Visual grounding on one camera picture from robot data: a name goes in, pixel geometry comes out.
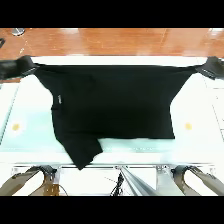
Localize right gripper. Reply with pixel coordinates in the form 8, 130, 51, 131
195, 55, 224, 80

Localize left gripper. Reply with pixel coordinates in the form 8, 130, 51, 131
16, 55, 40, 78

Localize black T-shirt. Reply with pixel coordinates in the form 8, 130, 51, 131
32, 62, 198, 171

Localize silver frame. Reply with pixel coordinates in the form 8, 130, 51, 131
0, 161, 224, 197

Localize black cable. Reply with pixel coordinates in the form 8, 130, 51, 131
109, 171, 126, 197

